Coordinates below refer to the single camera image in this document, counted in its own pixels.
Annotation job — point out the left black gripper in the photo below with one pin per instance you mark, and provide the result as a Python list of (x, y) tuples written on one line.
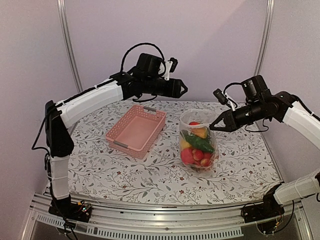
[(171, 93)]

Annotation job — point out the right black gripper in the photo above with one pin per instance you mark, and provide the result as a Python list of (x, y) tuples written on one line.
[(231, 123)]

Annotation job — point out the green toy cucumber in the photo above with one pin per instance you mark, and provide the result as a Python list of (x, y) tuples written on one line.
[(200, 144)]

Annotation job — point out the clear zip top bag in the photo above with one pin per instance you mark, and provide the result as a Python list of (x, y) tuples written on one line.
[(194, 118)]

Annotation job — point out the yellow toy pepper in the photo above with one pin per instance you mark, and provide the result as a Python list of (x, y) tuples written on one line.
[(184, 144)]

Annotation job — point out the purple toy eggplant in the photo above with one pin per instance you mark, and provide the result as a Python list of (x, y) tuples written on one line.
[(199, 169)]

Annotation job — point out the pink plastic basket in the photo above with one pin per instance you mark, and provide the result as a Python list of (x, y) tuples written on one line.
[(136, 130)]

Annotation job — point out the green toy pepper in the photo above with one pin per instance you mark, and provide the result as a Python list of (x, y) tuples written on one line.
[(186, 135)]

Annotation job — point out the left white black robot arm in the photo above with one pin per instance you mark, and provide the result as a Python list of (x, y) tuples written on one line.
[(59, 117)]

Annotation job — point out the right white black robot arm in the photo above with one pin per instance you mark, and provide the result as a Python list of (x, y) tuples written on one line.
[(285, 108)]

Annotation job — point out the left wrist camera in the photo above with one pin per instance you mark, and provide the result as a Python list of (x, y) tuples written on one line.
[(151, 66)]

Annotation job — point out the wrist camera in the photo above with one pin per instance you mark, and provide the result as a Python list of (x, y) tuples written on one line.
[(254, 88), (151, 66)]

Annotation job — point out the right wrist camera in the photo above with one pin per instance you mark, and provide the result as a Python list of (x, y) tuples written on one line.
[(254, 88)]

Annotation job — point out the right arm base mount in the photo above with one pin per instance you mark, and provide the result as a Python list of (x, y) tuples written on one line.
[(267, 216)]

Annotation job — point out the right aluminium frame post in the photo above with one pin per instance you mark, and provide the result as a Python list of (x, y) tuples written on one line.
[(265, 36)]

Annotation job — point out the aluminium frame post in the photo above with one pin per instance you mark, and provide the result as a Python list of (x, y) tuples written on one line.
[(265, 36), (61, 7)]

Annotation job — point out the left aluminium frame post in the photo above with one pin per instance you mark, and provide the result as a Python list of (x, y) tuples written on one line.
[(61, 7)]

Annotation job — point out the front aluminium rail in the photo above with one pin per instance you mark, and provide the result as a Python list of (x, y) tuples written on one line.
[(120, 220)]

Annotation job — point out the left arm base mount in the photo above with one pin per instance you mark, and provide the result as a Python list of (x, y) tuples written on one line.
[(65, 208)]

